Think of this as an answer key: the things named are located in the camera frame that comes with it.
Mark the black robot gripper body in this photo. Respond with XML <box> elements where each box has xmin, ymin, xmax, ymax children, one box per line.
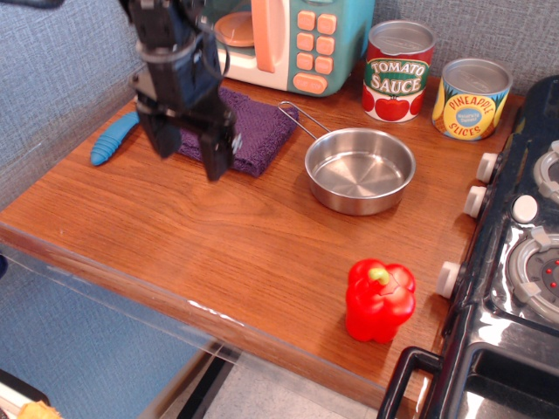
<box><xmin>123</xmin><ymin>1</ymin><xmax>236</xmax><ymax>130</ymax></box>

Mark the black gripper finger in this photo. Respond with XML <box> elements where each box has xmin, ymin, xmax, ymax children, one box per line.
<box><xmin>198</xmin><ymin>126</ymin><xmax>242</xmax><ymax>182</ymax></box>
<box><xmin>136</xmin><ymin>104</ymin><xmax>182</xmax><ymax>159</ymax></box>

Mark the purple cloth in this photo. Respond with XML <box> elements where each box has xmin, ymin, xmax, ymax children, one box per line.
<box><xmin>176</xmin><ymin>86</ymin><xmax>300</xmax><ymax>178</ymax></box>

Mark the silver metal pot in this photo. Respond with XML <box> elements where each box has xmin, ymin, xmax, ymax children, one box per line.
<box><xmin>276</xmin><ymin>100</ymin><xmax>418</xmax><ymax>216</ymax></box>

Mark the teal toy microwave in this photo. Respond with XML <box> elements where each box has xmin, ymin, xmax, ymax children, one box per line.
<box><xmin>203</xmin><ymin>1</ymin><xmax>376</xmax><ymax>97</ymax></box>

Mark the tomato sauce can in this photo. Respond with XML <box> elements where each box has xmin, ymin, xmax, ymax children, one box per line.
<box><xmin>362</xmin><ymin>20</ymin><xmax>436</xmax><ymax>122</ymax></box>

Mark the clear acrylic table guard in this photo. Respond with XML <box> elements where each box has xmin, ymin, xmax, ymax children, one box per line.
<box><xmin>1</xmin><ymin>218</ymin><xmax>447</xmax><ymax>405</ymax></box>

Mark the red toy bell pepper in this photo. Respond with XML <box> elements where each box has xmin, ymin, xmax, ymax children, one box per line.
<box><xmin>345</xmin><ymin>258</ymin><xmax>416</xmax><ymax>343</ymax></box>

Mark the pineapple slices can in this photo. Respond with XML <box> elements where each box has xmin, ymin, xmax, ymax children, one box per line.
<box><xmin>431</xmin><ymin>58</ymin><xmax>513</xmax><ymax>141</ymax></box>

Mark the white stove knob middle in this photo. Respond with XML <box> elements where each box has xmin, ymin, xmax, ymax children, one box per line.
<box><xmin>463</xmin><ymin>186</ymin><xmax>487</xmax><ymax>218</ymax></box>

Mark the white stove knob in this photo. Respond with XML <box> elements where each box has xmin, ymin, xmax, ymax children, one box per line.
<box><xmin>436</xmin><ymin>261</ymin><xmax>461</xmax><ymax>299</ymax></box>
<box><xmin>476</xmin><ymin>153</ymin><xmax>499</xmax><ymax>184</ymax></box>
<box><xmin>463</xmin><ymin>186</ymin><xmax>487</xmax><ymax>218</ymax></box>

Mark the white stove knob lower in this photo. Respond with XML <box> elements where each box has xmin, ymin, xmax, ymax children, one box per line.
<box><xmin>436</xmin><ymin>261</ymin><xmax>461</xmax><ymax>299</ymax></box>

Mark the white stove knob upper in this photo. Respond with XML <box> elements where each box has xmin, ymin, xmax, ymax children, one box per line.
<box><xmin>476</xmin><ymin>153</ymin><xmax>499</xmax><ymax>184</ymax></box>

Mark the black toy stove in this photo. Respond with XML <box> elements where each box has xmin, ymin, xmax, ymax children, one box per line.
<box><xmin>378</xmin><ymin>76</ymin><xmax>558</xmax><ymax>418</ymax></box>

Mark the blue handled toy fork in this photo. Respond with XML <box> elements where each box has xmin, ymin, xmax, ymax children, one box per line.
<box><xmin>90</xmin><ymin>112</ymin><xmax>140</xmax><ymax>166</ymax></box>

